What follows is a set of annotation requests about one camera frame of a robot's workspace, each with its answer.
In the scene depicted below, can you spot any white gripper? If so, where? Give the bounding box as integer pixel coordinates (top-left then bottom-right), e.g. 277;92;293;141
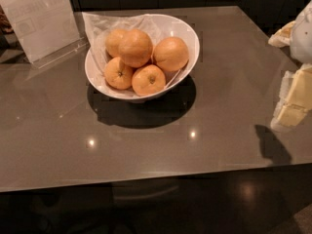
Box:
268;0;312;133

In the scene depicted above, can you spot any orange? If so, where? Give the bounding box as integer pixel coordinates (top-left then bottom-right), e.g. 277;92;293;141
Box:
132;64;166;97
152;37;189;72
118;29;153;68
105;28;127;58
104;57;134;90

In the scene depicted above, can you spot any white ceramic bowl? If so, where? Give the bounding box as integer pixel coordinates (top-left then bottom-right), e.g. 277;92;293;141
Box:
91;13;200;102

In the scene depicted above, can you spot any white paper bowl liner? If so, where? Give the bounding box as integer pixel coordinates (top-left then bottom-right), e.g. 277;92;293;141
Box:
81;12;183;95

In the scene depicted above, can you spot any clear acrylic sign holder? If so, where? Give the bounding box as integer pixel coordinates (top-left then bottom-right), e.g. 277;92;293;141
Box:
0;0;86;68

